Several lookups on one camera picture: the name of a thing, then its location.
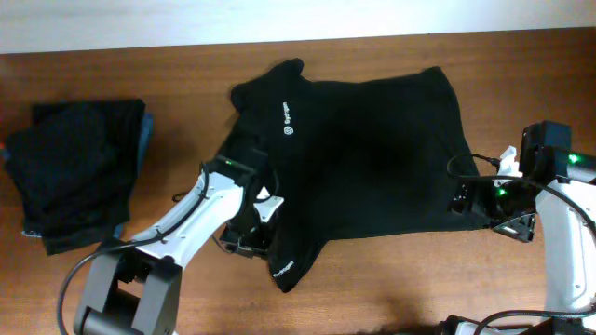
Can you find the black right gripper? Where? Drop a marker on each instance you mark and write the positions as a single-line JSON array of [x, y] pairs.
[[466, 203]]

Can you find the black t-shirt with logo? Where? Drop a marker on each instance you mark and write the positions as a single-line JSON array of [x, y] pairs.
[[352, 160]]

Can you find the stack of folded dark clothes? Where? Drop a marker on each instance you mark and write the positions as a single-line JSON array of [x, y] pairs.
[[75, 168]]

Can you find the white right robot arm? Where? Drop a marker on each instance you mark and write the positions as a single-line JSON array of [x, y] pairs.
[[555, 187]]

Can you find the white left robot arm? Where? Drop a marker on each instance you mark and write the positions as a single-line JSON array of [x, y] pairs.
[[134, 286]]

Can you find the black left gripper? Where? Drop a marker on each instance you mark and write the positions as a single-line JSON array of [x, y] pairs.
[[243, 244]]

